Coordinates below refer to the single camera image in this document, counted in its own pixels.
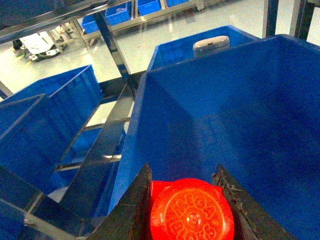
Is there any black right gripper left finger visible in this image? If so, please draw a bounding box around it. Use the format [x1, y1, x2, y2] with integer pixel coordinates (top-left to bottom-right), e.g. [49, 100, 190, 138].
[87, 163, 152, 240]

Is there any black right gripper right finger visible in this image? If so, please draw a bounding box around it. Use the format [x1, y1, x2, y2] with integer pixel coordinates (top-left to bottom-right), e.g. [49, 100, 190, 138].
[211, 164, 295, 240]

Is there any red toy building block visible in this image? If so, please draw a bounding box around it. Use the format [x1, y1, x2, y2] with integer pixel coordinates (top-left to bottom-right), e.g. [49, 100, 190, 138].
[145, 178, 235, 240]

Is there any large blue bin below gripper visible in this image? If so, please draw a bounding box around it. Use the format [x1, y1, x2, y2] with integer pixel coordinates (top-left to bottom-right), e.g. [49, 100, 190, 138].
[109, 35, 320, 240]

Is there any blue bin left of gripper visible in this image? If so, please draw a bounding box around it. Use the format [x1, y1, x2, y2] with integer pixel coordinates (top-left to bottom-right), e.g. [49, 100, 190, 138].
[0, 65, 103, 191]

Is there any blue bin behind with object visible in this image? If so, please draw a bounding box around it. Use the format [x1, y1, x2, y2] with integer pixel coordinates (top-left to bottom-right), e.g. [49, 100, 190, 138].
[147, 25, 259, 71]

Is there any grey rounded device in bin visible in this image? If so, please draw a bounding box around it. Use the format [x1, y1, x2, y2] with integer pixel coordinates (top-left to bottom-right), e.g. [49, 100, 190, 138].
[192, 35, 231, 53]

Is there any white mobile robot on floor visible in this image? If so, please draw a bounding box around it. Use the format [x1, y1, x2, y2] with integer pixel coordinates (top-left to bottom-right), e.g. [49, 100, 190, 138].
[14, 30, 65, 61]

